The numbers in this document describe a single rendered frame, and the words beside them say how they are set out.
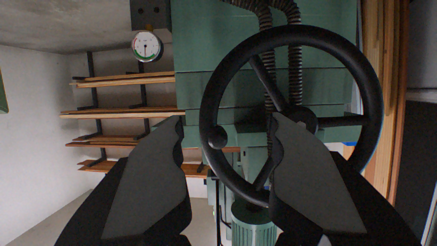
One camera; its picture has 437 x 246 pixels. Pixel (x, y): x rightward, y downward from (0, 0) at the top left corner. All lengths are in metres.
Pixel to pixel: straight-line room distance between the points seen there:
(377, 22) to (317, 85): 1.47
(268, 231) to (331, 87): 0.50
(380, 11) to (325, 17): 1.43
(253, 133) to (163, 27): 0.30
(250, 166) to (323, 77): 0.28
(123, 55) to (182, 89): 3.22
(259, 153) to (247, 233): 0.40
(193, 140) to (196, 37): 0.25
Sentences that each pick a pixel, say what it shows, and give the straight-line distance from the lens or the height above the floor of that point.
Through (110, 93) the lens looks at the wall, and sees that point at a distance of 3.82.
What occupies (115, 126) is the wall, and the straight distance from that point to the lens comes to 3.86.
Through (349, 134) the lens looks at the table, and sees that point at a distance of 0.57.
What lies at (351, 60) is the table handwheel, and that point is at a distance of 0.33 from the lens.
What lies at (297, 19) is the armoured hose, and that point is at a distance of 0.37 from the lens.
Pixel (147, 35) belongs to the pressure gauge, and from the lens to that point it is 0.43.
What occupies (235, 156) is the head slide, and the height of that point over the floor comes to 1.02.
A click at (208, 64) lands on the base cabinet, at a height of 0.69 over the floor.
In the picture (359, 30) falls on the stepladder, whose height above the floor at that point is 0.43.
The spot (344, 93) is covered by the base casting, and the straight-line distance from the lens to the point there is 0.55.
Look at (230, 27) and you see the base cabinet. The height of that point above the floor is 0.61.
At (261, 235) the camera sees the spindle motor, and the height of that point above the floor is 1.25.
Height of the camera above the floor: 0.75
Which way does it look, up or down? 11 degrees up
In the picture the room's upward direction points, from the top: 178 degrees clockwise
